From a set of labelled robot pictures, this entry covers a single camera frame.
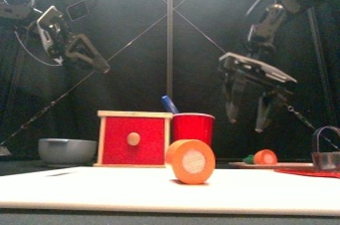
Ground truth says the small wooden board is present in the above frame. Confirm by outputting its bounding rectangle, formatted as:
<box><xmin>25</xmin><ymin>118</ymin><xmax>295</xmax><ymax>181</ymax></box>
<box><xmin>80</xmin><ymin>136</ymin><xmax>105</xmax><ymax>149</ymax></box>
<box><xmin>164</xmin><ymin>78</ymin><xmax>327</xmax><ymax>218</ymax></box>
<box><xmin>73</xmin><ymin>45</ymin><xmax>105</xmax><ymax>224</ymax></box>
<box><xmin>227</xmin><ymin>161</ymin><xmax>316</xmax><ymax>170</ymax></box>

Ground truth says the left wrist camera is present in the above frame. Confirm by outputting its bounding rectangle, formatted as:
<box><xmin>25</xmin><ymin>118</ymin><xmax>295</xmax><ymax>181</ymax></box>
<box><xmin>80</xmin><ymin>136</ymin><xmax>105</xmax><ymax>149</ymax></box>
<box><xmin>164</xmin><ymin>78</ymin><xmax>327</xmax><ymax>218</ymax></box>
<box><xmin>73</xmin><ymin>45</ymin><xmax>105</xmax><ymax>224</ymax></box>
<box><xmin>63</xmin><ymin>0</ymin><xmax>99</xmax><ymax>23</ymax></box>

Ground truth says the orange carrot top piece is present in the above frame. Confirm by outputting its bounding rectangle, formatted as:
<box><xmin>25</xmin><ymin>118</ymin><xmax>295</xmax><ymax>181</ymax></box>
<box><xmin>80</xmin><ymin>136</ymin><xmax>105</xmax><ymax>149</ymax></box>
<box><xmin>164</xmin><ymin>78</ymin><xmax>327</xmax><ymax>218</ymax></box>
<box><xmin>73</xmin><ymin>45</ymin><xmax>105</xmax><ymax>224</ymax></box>
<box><xmin>241</xmin><ymin>148</ymin><xmax>279</xmax><ymax>166</ymax></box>

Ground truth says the red cloth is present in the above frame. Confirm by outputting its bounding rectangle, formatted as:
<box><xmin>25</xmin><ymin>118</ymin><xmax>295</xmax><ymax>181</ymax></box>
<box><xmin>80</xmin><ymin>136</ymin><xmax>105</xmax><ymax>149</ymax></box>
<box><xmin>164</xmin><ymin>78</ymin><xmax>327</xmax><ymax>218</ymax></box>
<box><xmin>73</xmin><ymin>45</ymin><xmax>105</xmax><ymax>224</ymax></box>
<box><xmin>272</xmin><ymin>167</ymin><xmax>340</xmax><ymax>179</ymax></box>

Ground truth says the grey metal bowl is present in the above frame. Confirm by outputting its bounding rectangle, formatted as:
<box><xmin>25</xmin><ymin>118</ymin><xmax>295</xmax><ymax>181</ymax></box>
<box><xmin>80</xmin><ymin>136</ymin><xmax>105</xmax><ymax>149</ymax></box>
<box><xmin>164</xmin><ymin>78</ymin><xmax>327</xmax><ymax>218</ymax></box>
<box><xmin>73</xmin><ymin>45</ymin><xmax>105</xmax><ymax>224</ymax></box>
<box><xmin>37</xmin><ymin>137</ymin><xmax>99</xmax><ymax>167</ymax></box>

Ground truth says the orange tape roll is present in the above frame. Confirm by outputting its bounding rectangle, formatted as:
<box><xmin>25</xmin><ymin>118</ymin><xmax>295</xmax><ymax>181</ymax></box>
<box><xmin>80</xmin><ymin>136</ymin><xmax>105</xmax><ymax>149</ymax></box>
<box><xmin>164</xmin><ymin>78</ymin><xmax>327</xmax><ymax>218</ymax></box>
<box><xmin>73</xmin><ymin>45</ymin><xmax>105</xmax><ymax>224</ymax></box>
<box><xmin>165</xmin><ymin>138</ymin><xmax>216</xmax><ymax>185</ymax></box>

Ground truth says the grey vertical frame pole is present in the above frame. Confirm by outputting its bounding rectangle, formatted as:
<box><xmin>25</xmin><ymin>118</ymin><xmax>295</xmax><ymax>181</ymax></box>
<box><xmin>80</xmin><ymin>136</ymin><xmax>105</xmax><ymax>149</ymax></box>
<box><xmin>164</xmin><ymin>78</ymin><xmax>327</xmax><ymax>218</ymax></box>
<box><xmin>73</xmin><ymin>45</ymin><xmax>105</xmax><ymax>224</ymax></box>
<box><xmin>167</xmin><ymin>0</ymin><xmax>173</xmax><ymax>99</ymax></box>

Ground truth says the red plastic cup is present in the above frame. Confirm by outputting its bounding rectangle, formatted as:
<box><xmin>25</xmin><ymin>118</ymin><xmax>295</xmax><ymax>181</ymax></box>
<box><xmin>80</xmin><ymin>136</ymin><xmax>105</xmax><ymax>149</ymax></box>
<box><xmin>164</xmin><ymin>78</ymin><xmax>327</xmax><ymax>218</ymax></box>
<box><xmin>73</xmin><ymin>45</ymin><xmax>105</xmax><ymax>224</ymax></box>
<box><xmin>171</xmin><ymin>112</ymin><xmax>216</xmax><ymax>147</ymax></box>

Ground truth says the blue marker pen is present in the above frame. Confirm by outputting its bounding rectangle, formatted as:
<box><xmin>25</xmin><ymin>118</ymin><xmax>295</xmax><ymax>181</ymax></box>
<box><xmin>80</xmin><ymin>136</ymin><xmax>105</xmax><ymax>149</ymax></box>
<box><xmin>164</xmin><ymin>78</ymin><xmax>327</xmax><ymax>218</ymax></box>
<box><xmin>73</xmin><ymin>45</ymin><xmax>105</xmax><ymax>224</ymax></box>
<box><xmin>161</xmin><ymin>95</ymin><xmax>180</xmax><ymax>114</ymax></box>

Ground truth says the white cutting board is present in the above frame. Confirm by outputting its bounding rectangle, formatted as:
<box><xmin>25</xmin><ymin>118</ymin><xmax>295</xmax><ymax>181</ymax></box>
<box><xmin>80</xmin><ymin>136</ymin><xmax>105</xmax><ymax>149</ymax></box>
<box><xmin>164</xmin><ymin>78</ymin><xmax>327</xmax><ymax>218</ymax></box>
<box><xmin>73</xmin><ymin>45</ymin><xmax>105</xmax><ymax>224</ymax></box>
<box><xmin>0</xmin><ymin>165</ymin><xmax>340</xmax><ymax>217</ymax></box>

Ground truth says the red wooden drawer box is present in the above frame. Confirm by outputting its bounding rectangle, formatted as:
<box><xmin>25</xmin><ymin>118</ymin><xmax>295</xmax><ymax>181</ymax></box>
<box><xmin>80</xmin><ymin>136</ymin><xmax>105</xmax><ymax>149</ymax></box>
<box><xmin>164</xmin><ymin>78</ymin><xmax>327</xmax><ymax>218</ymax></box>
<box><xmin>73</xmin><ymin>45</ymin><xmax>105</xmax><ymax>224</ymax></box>
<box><xmin>93</xmin><ymin>110</ymin><xmax>173</xmax><ymax>168</ymax></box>

